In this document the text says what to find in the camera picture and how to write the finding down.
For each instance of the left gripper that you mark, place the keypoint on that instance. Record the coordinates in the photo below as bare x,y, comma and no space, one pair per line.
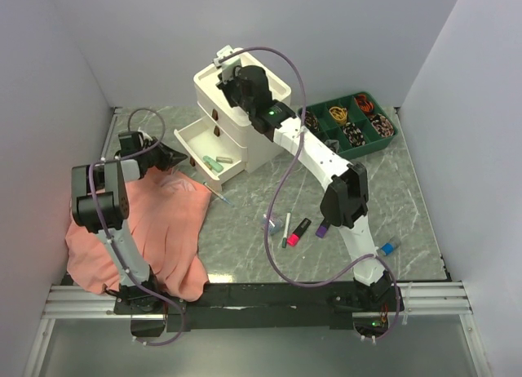
170,157

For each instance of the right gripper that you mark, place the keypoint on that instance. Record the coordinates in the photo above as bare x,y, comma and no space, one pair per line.
225,85

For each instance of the white drawer organizer box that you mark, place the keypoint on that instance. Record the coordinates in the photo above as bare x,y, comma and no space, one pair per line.
234,121

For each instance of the white drawer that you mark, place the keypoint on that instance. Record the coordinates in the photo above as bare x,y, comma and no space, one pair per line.
204,138

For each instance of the blue grey tape roll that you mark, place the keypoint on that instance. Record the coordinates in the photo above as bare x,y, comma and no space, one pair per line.
389,247

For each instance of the grey eraser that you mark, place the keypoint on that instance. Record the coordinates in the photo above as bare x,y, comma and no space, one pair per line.
226,160

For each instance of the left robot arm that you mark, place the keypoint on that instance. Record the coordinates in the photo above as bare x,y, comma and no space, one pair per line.
101,206

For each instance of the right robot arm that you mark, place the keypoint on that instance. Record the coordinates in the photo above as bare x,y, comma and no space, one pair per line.
346,191

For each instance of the pink fabric garment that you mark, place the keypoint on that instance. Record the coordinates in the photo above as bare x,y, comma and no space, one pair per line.
167,211

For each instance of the blue long nib marker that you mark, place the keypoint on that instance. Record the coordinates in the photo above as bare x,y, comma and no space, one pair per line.
217,194

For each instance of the green compartment tray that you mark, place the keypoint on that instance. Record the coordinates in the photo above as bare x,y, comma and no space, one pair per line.
351,126

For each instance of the white green-tipped marker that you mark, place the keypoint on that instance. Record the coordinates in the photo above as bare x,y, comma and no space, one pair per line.
286,231

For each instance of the pink black highlighter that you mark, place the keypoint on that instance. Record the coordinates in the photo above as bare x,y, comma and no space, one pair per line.
300,230

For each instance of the purple black highlighter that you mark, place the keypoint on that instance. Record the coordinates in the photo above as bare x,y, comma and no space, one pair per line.
322,229

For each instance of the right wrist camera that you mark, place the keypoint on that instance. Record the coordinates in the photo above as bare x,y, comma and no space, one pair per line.
226,58

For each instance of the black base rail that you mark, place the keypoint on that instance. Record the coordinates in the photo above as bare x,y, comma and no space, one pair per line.
337,306

